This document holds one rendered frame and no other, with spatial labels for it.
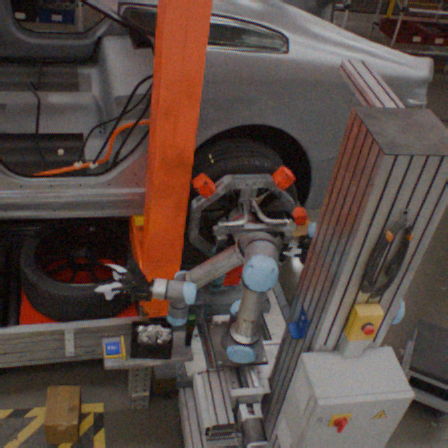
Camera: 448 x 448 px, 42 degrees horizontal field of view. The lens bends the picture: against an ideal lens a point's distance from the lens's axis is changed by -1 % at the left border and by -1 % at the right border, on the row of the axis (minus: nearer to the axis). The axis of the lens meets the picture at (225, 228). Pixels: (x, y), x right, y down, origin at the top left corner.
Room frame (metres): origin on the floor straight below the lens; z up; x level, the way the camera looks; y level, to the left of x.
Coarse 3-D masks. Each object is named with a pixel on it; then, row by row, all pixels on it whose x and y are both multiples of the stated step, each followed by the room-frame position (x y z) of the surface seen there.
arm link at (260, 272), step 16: (256, 240) 1.58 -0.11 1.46; (256, 256) 1.49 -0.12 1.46; (272, 256) 1.51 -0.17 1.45; (256, 272) 1.45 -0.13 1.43; (272, 272) 1.45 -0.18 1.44; (256, 288) 1.44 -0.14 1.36; (240, 304) 1.50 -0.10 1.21; (256, 304) 1.47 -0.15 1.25; (240, 320) 1.48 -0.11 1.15; (256, 320) 1.48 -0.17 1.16; (240, 336) 1.47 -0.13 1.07; (256, 336) 1.49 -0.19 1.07; (240, 352) 1.44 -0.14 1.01; (256, 352) 1.46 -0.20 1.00
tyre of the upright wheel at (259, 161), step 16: (208, 144) 2.65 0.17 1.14; (224, 144) 2.64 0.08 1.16; (240, 144) 2.64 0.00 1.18; (256, 144) 2.70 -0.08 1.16; (208, 160) 2.52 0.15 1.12; (224, 160) 2.50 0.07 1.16; (240, 160) 2.49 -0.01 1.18; (256, 160) 2.52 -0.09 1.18; (272, 160) 2.60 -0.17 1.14; (192, 176) 2.46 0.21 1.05; (208, 176) 2.43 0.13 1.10; (224, 176) 2.45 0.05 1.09; (192, 192) 2.40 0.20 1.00; (288, 192) 2.57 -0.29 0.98
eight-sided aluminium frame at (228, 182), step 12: (228, 180) 2.39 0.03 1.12; (240, 180) 2.40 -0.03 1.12; (252, 180) 2.42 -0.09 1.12; (264, 180) 2.44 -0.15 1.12; (216, 192) 2.36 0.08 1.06; (276, 192) 2.46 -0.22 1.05; (192, 204) 2.36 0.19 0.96; (204, 204) 2.34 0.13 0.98; (288, 204) 2.49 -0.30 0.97; (192, 216) 2.33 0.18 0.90; (192, 228) 2.32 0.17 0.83; (192, 240) 2.32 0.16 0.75; (204, 240) 2.40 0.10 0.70; (276, 240) 2.48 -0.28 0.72; (204, 252) 2.35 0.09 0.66
